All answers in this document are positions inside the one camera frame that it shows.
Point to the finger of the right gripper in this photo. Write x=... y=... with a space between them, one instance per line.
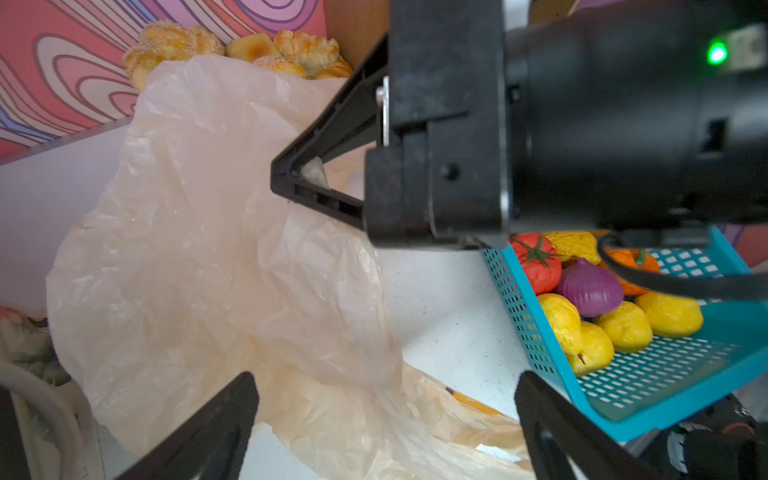
x=349 y=121
x=331 y=203

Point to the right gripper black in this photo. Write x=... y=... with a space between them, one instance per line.
x=648 y=118

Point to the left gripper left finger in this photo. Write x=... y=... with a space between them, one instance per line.
x=211 y=444

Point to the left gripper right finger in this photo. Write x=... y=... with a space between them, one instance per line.
x=559 y=436

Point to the white canvas tote bag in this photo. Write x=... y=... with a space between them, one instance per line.
x=47 y=427

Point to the translucent beige plastic bag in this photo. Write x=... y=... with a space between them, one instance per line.
x=190 y=271

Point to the striped croissant bread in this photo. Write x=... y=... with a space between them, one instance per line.
x=319 y=56

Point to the teal plastic basket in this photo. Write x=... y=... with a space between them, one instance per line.
x=670 y=380

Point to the wooden shelf unit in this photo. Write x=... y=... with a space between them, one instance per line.
x=357 y=26

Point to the yellow toy lemon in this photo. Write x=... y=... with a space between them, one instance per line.
x=597 y=352
x=628 y=328

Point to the oval bread bun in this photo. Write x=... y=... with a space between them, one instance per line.
x=252 y=48

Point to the yellow toy lemon right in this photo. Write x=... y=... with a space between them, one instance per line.
x=628 y=328

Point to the red toy tomato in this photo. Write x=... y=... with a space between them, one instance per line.
x=539 y=260

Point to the purple toy onion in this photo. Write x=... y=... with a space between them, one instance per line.
x=592 y=290

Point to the sugared bread roll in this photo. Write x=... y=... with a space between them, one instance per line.
x=165 y=40

